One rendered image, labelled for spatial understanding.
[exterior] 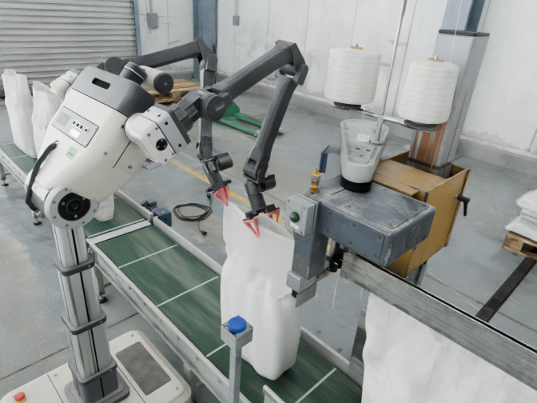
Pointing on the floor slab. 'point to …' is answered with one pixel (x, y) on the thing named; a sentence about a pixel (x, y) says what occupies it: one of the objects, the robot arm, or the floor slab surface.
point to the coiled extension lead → (193, 216)
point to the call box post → (235, 376)
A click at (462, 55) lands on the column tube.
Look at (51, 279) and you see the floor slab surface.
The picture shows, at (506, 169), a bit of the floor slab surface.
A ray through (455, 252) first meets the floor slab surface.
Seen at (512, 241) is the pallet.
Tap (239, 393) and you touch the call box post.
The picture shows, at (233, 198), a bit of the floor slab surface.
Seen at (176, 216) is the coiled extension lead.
